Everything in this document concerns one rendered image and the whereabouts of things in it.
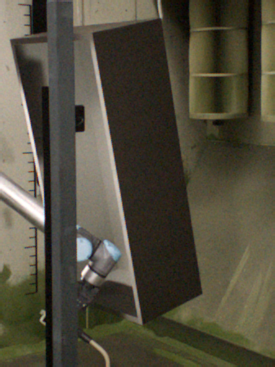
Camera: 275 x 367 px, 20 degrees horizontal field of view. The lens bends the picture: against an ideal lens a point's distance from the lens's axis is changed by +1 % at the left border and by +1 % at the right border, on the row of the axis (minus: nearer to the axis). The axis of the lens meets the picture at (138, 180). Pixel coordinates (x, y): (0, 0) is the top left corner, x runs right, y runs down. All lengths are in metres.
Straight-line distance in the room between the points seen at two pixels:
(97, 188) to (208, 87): 0.94
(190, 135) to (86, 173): 1.20
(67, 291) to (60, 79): 0.53
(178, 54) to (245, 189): 0.91
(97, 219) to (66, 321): 1.79
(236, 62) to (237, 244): 0.99
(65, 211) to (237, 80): 2.48
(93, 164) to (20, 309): 0.95
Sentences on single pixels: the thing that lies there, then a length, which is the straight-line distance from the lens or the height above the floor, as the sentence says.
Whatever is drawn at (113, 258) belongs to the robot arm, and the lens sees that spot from 3.05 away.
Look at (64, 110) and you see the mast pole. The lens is 1.92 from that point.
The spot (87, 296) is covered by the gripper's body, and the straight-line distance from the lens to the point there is 3.11.
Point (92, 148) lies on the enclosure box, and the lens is 3.69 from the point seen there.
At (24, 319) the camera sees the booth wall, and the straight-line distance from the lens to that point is 4.24.
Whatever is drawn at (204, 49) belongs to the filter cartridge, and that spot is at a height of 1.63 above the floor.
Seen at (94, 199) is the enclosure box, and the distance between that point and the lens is 3.73.
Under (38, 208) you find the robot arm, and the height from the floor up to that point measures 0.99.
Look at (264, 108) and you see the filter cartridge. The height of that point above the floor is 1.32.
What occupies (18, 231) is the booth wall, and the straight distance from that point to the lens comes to 4.11.
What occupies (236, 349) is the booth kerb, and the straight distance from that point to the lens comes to 3.96.
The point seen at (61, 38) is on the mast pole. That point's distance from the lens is 1.92.
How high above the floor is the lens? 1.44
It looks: 7 degrees down
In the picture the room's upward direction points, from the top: straight up
